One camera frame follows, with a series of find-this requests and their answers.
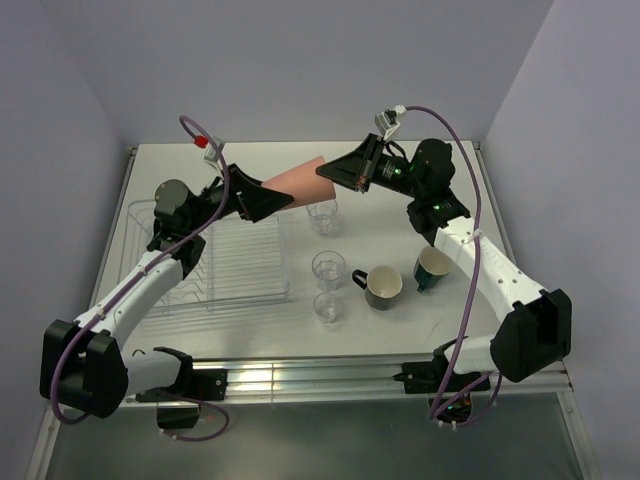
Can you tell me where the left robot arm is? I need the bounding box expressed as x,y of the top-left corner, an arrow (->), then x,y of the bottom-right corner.
40,165 -> 296,425

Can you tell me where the purple cable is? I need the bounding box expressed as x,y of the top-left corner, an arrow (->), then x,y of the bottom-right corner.
404,104 -> 504,426
49,115 -> 234,444

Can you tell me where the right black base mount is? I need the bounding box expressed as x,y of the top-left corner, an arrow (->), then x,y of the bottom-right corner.
393,360 -> 490,424

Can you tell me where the clear glass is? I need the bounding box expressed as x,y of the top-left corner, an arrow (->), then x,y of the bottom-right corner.
313,292 -> 342,324
306,200 -> 338,235
311,250 -> 346,292

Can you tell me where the black ceramic mug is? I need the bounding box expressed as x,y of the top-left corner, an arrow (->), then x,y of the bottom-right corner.
351,265 -> 403,311

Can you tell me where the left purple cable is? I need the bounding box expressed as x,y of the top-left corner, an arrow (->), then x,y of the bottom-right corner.
49,115 -> 234,444

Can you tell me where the pink plastic cup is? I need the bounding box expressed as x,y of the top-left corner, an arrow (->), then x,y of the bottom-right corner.
262,156 -> 336,210

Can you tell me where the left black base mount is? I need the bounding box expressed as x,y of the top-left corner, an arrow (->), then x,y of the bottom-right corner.
134,368 -> 230,436

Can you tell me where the aluminium mounting rail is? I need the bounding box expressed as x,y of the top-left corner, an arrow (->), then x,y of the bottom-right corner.
54,319 -> 574,406

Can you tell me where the teal ceramic mug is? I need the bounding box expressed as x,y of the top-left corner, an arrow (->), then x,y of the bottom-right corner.
413,246 -> 454,293

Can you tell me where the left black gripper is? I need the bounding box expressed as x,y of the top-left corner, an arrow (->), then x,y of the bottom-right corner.
185,164 -> 293,233

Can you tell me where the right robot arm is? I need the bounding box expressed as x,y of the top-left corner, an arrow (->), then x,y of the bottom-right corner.
316,134 -> 572,390

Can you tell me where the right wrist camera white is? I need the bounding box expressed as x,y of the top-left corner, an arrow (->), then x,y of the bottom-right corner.
374,105 -> 407,142

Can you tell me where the clear wire dish rack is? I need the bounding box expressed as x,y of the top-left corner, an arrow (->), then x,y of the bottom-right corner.
149,214 -> 291,318

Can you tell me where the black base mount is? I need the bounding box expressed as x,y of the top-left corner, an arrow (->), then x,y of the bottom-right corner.
393,360 -> 490,424
134,368 -> 230,436

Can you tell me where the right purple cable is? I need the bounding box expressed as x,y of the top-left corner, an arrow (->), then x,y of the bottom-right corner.
404,104 -> 504,426

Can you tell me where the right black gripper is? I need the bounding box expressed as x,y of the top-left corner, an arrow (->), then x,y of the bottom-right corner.
316,133 -> 425,199

